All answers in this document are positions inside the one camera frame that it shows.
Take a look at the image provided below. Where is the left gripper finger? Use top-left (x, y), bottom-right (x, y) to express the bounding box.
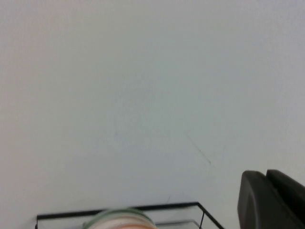
top-left (237, 169), bottom-right (305, 229)

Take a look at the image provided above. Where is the pink plate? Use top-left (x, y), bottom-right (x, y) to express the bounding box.
top-left (95, 223), bottom-right (156, 229)

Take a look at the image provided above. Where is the black wire dish rack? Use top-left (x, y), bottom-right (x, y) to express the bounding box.
top-left (35, 201), bottom-right (226, 229)

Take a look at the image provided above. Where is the cream plate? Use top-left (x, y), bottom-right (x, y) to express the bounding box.
top-left (89, 213), bottom-right (153, 227)

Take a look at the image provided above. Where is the green plate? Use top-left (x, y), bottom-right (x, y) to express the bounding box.
top-left (82, 208), bottom-right (157, 229)

